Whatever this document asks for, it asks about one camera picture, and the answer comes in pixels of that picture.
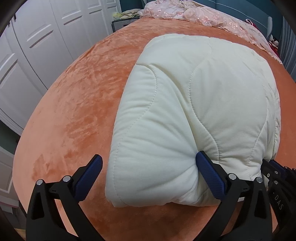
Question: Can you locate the cream quilted jacket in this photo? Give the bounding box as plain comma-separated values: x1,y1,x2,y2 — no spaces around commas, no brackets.
105,34,281,207

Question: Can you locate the grey blue curtain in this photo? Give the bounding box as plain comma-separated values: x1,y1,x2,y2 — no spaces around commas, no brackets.
279,18,296,82

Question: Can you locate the white wardrobe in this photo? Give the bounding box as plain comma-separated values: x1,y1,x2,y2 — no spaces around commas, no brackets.
1,1,121,134

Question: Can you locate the pink sequined quilt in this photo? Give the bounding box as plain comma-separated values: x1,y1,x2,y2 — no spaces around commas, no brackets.
138,1,282,64

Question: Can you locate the blue upholstered headboard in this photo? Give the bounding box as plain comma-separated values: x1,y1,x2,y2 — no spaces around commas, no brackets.
198,0,282,39

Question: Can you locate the grey nightstand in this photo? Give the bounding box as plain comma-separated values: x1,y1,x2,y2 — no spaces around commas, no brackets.
111,17,139,32

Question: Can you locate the clutter on nightstand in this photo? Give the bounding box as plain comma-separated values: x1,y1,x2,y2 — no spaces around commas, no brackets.
113,9,141,20

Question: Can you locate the red pillow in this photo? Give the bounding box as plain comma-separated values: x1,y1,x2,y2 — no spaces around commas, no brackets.
245,16,280,57

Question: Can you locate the orange plush bed blanket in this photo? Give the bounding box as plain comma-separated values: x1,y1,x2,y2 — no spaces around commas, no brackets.
13,18,295,240

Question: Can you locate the plush toy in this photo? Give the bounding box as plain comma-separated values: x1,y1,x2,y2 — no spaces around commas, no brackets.
269,35,279,48

